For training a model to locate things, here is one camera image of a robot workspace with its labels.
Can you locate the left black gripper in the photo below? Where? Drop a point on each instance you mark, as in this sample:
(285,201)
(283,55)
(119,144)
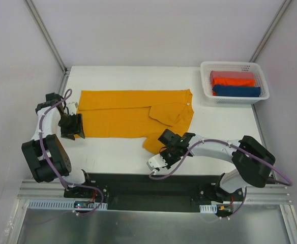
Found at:
(75,125)

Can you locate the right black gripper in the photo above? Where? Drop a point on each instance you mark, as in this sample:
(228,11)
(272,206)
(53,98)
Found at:
(167,155)

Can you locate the yellow t shirt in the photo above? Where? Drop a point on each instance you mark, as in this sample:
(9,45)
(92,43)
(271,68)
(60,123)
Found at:
(136,114)

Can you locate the white plastic basket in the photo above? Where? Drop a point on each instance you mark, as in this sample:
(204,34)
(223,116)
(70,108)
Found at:
(207,67)

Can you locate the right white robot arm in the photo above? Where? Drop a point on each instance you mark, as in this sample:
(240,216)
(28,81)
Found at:
(247,155)

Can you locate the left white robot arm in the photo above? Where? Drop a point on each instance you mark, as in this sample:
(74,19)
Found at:
(44,153)

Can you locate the blue rolled t shirt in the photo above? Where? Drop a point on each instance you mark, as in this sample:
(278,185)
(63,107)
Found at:
(236,91)

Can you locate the pink rolled t shirt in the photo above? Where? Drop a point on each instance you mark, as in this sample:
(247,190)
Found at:
(231,74)

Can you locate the orange rolled t shirt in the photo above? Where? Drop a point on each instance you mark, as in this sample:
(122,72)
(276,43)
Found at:
(233,82)

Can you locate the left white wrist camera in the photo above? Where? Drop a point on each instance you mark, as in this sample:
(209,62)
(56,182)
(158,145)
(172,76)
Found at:
(71,108)

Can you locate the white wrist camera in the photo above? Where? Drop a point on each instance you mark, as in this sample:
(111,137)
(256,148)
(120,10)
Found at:
(71,108)
(156,163)

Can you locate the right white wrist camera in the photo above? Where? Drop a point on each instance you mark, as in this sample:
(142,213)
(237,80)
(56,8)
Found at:
(156,163)

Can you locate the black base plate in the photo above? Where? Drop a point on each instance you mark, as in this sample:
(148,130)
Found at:
(136,192)

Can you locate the right white cable duct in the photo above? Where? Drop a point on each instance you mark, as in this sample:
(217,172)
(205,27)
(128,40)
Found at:
(208,209)

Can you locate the white cable duct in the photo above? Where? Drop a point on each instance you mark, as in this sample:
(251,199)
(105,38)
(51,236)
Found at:
(208,209)
(66,205)

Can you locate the left white cable duct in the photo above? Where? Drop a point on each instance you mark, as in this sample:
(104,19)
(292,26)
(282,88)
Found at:
(66,205)

